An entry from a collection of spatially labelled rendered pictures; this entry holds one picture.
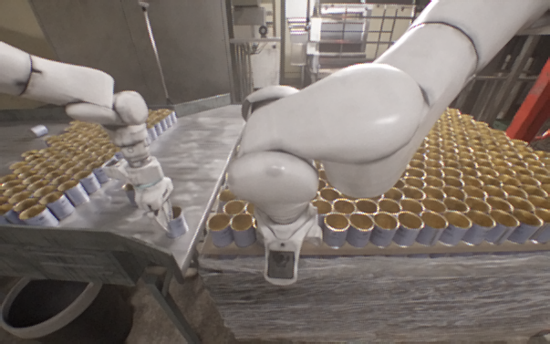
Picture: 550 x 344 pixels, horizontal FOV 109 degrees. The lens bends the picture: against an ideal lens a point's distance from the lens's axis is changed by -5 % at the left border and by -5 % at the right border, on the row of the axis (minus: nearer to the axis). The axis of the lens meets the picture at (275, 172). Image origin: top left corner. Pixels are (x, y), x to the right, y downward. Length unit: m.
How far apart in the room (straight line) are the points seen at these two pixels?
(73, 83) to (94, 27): 3.47
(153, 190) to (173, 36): 2.91
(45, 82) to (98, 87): 0.07
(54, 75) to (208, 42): 2.83
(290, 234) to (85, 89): 0.40
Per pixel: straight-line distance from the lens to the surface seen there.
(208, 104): 1.88
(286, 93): 0.17
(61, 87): 0.46
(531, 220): 0.97
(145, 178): 0.58
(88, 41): 4.03
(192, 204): 0.85
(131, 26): 3.63
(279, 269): 0.28
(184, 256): 0.70
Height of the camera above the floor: 1.61
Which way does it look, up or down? 34 degrees down
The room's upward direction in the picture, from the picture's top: 1 degrees counter-clockwise
